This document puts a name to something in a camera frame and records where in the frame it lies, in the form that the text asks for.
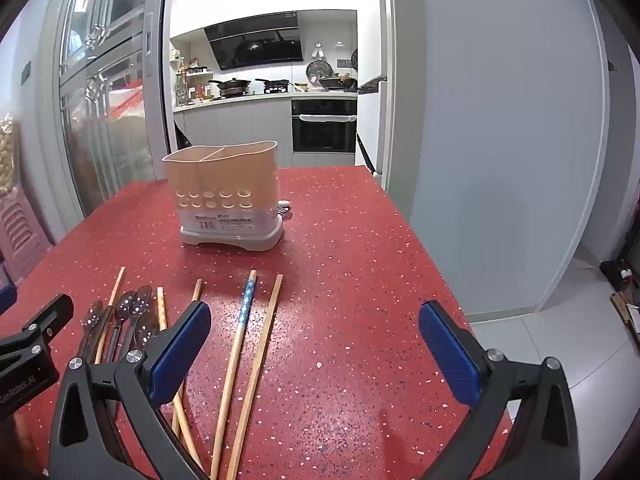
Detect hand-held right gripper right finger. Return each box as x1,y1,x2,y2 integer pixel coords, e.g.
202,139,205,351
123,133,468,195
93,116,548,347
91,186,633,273
418,300,582,480

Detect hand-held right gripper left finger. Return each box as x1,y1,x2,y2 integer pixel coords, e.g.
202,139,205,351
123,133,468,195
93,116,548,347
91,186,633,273
47,300,213,480

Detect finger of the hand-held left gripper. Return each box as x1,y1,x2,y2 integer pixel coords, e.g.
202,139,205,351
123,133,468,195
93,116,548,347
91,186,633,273
0,294,74,363

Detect pale patterned chopstick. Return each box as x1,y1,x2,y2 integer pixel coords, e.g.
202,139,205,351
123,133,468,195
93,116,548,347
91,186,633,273
156,286,205,472

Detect plain wooden chopstick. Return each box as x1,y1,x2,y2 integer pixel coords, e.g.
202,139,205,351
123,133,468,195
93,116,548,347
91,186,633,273
94,266,126,365
226,274,284,480
171,279,204,438

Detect blue patterned wooden chopstick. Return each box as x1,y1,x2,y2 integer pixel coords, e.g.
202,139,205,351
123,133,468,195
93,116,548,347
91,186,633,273
210,270,258,480

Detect beige cutlery holder grey base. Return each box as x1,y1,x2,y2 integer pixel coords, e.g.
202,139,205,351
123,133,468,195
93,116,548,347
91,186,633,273
161,140,285,252

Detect pink plastic stool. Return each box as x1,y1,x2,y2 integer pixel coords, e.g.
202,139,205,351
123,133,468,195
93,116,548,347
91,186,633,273
0,187,55,283

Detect clear bag of nuts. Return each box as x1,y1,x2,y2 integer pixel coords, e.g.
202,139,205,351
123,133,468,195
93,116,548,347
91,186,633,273
0,112,23,196

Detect cardboard scraps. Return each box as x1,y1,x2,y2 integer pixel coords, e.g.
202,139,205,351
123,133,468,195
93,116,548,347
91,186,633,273
600,255,640,343

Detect glass sliding door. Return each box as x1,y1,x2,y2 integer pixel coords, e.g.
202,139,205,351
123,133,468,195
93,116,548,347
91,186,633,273
52,0,168,213

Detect black built-in oven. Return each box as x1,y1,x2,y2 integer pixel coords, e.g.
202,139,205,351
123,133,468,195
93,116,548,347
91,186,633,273
291,99,358,155

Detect seasoning bottle rack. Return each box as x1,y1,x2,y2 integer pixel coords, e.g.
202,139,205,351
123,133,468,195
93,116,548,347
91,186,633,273
172,56,217,107

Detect black frying pan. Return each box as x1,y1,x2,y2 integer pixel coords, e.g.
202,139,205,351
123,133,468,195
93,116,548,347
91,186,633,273
255,78,294,94

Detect black wok with food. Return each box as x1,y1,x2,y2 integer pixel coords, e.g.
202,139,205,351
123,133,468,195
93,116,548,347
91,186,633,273
317,74,357,91

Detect black range hood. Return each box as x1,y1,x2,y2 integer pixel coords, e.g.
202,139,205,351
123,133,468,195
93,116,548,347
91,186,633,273
204,12,305,72

